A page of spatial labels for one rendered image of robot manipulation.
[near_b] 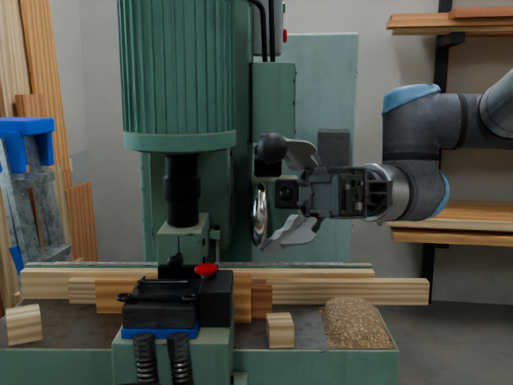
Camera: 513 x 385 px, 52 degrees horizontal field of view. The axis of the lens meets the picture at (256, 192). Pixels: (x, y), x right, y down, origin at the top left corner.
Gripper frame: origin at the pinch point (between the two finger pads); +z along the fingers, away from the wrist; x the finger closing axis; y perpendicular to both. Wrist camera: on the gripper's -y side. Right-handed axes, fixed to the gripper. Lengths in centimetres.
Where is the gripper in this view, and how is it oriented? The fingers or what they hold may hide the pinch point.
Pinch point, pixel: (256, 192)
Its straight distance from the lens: 69.2
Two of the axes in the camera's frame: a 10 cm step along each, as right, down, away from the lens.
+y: 6.4, 0.0, -7.7
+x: 0.0, 10.0, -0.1
